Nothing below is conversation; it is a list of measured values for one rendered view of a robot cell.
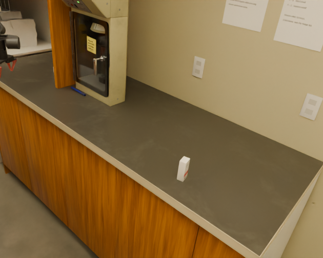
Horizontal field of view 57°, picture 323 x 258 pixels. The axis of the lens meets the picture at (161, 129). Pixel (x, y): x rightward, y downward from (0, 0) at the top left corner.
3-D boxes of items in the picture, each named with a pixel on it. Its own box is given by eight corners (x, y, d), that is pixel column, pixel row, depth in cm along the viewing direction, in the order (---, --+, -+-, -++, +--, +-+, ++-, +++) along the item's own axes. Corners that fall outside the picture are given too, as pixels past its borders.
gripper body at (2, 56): (14, 59, 166) (12, 45, 161) (1, 65, 158) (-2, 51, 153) (4, 56, 167) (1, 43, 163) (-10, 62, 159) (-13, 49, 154)
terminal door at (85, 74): (75, 80, 179) (71, 10, 158) (108, 98, 162) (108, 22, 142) (74, 81, 178) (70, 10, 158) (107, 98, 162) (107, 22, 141)
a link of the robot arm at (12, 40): (-4, 26, 159) (-9, 23, 151) (19, 27, 162) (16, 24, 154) (-2, 49, 161) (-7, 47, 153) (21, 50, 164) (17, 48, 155)
